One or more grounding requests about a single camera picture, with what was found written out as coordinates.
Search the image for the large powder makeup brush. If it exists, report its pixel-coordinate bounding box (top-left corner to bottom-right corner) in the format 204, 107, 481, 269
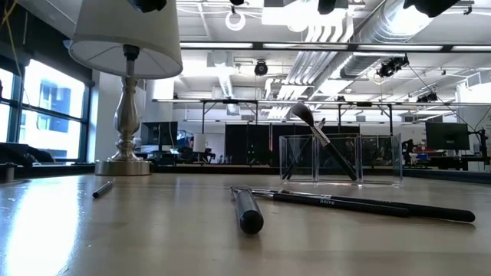
289, 101, 360, 182

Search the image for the thin black makeup brush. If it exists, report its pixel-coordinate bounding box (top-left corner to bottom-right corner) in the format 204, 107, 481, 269
282, 117, 327, 181

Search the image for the thick-handled black makeup brush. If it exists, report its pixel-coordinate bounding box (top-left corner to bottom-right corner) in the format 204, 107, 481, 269
229, 185, 265, 235

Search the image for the thin pale-tipped makeup brush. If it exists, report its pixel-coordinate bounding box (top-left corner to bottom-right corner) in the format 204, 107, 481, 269
91, 180, 115, 199

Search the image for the black hanging round device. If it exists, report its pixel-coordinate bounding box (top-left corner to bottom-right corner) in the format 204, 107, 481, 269
253, 60, 269, 77

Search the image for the black computer monitor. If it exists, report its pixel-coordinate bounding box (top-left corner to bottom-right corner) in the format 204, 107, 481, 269
424, 121, 471, 152
140, 121, 180, 146

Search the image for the white shade silver table lamp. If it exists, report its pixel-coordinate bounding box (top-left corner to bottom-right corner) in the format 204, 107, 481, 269
68, 0, 184, 177

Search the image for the clear acrylic organizer box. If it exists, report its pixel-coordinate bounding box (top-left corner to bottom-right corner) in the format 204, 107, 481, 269
278, 133, 404, 188

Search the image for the large glass window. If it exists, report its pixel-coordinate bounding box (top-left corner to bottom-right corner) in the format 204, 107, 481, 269
0, 57, 93, 164

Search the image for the white hanging ring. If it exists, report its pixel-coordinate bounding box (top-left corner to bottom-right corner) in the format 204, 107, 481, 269
224, 10, 247, 32

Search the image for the silver ventilation duct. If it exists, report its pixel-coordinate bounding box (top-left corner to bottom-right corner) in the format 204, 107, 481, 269
339, 0, 437, 80

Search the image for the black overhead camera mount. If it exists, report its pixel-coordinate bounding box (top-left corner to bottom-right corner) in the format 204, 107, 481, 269
377, 55, 410, 77

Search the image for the black metal station frame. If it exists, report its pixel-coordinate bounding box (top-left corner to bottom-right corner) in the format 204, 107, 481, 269
152, 98, 491, 135

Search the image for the black partition wall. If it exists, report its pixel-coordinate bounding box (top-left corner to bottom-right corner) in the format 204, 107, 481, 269
225, 123, 361, 166

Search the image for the yellow hanging cable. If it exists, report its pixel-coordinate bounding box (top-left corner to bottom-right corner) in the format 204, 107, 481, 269
0, 0, 20, 77

